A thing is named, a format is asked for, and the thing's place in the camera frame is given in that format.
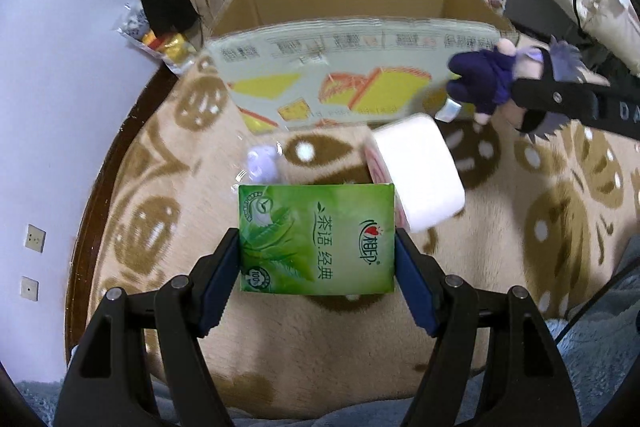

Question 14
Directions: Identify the purple-haired plush doll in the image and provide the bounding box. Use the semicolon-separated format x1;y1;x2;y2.
447;36;583;140

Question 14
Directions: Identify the black cable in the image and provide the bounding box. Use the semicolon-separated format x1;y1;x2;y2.
565;257;640;323

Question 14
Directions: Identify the cream duvet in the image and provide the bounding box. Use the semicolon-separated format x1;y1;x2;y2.
580;0;640;72

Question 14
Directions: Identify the printed cardboard box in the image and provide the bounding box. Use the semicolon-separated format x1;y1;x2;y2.
202;0;521;135

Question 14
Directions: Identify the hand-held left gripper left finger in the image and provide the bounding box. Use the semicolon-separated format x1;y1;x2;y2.
52;227;241;427

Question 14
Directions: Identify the clear plastic bag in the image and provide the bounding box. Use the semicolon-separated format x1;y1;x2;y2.
116;4;201;75

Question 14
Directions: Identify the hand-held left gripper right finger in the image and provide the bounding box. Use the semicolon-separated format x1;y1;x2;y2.
394;227;583;427

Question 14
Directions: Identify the green tissue pack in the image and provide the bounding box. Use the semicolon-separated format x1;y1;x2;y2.
237;183;397;298

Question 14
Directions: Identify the white tissue roll pack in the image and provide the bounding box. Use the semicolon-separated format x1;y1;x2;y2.
363;113;467;233

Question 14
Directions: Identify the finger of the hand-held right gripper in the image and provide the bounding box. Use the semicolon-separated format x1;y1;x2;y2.
510;77;601;122

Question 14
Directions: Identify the beige patterned blanket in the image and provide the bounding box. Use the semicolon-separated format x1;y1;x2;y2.
65;34;640;413

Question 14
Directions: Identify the blue-grey fleece cloth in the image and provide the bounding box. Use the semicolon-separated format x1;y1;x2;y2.
15;252;640;427

